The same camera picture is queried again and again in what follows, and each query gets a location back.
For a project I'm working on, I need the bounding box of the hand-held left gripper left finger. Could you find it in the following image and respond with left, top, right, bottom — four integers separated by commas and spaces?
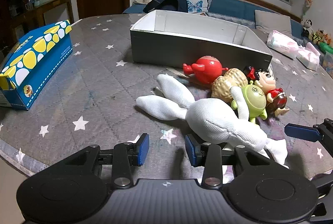
61, 133, 150, 189

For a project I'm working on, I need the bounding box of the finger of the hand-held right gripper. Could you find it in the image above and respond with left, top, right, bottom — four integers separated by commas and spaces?
310, 173, 333, 194
284, 118, 333, 143

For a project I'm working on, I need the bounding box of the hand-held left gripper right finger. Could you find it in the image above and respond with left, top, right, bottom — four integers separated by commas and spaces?
185, 134, 273, 187

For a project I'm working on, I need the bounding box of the white plush rabbit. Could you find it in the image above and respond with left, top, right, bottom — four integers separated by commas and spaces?
135, 73, 289, 165

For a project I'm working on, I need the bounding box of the green round plastic toy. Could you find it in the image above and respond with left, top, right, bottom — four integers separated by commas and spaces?
230, 78, 268, 124

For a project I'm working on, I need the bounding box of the cartoon boy doll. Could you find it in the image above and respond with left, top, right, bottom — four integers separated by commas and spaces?
243, 65, 290, 116

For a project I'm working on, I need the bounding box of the beige peanut toy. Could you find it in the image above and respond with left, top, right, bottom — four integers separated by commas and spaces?
211, 68, 249, 103

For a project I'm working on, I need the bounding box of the red round plastic toy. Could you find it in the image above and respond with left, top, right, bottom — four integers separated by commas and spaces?
182, 56, 225, 85

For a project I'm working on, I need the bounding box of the grey cardboard box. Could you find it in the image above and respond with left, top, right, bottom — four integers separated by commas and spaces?
129, 10, 273, 71

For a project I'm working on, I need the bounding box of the small pink tissue pack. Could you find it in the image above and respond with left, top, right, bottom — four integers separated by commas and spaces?
297, 42, 321, 71

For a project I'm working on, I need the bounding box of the clear plastic storage box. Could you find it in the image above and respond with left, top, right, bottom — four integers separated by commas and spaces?
323, 51, 333, 71

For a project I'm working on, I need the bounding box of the grey star-print tablecloth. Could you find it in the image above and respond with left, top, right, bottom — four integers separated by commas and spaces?
0, 13, 333, 183

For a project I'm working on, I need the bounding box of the large pink tissue pack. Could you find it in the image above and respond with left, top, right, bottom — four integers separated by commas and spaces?
267, 30, 299, 59

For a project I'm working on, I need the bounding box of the panda plush toy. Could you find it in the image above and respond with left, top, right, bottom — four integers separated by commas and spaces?
301, 18, 314, 37

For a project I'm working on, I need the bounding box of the grey pillow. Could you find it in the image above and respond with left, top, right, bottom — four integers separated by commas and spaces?
254, 10, 292, 33

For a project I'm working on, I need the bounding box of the artificial flower decoration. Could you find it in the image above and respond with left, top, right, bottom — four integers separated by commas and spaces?
302, 0, 313, 17

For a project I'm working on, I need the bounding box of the blue yellow tissue box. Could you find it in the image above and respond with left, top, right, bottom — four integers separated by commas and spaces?
0, 20, 73, 110

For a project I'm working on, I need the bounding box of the blue sofa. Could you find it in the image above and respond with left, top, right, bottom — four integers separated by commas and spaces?
122, 0, 305, 37

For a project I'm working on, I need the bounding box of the dark blue backpack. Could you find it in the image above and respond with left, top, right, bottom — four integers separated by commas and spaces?
143, 0, 188, 13

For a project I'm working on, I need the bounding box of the brown wooden desk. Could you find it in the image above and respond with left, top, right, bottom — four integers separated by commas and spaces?
25, 0, 75, 29

